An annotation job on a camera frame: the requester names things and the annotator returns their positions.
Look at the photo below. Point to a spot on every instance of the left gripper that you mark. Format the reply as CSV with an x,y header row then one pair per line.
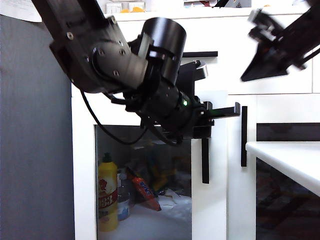
x,y
200,115

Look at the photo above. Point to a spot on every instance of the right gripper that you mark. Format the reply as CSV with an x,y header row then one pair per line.
x,y
300,32

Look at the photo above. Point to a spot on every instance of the white glass cabinet door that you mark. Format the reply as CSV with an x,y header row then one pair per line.
x,y
235,200
82,175

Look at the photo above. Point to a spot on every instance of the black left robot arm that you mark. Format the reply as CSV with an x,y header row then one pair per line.
x,y
87,50

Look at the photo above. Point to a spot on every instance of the white cabinet body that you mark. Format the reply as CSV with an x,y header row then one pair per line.
x,y
225,15

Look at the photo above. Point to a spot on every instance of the wide white drawer front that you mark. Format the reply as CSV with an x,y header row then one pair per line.
x,y
225,82

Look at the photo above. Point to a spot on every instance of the black angled stand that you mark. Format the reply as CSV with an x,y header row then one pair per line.
x,y
222,3

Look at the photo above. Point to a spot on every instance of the white table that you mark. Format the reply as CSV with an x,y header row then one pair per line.
x,y
287,157

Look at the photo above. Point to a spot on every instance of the white plastic bag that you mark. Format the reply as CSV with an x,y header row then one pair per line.
x,y
175,202

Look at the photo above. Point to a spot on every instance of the white blue printed box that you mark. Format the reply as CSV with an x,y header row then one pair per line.
x,y
197,3

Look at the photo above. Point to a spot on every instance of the orange snack packet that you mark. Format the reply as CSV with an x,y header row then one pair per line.
x,y
146,192

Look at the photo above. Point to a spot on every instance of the clear pump bottle blue label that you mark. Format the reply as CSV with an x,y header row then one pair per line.
x,y
123,200

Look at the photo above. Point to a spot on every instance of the white paper roll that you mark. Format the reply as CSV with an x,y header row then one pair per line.
x,y
160,5

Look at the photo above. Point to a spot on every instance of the yellow detergent bottle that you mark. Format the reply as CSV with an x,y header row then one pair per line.
x,y
108,195

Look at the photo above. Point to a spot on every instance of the small orange object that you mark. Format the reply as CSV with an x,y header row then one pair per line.
x,y
125,11
138,10

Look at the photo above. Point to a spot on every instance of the white paper sheet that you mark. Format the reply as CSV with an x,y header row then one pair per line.
x,y
15,8

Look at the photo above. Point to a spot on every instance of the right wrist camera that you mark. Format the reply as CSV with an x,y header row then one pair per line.
x,y
262,23

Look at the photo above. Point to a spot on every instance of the white wall switch panel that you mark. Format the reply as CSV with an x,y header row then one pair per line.
x,y
136,4
113,7

